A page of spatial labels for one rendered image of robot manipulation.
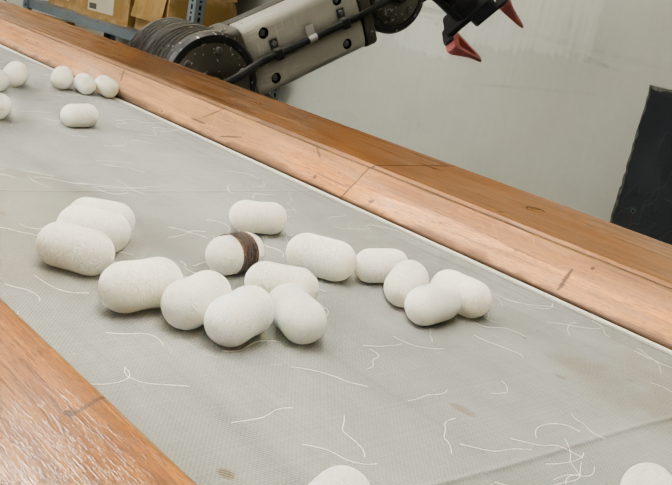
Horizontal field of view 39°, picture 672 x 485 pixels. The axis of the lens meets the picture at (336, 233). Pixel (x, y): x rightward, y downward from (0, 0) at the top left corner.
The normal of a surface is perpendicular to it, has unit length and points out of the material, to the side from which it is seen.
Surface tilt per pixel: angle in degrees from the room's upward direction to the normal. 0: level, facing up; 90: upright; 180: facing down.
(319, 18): 90
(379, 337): 0
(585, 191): 90
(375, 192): 45
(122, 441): 0
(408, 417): 0
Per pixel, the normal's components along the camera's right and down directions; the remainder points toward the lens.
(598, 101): -0.69, 0.07
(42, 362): 0.18, -0.95
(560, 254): -0.41, -0.64
